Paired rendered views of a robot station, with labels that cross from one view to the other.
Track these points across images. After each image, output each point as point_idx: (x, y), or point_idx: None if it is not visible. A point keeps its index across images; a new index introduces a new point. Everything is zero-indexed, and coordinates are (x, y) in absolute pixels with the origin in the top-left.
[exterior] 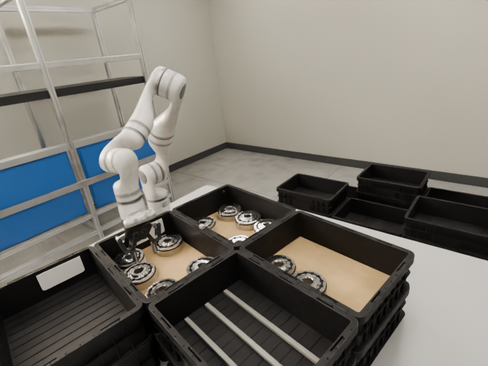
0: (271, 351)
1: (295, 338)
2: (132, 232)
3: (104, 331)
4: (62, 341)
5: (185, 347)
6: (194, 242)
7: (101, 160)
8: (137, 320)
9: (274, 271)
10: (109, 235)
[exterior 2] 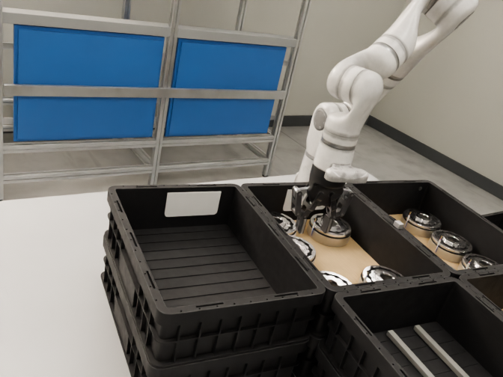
0: None
1: None
2: (318, 189)
3: (280, 300)
4: (191, 289)
5: (396, 367)
6: (370, 243)
7: (335, 76)
8: (309, 307)
9: None
10: (215, 182)
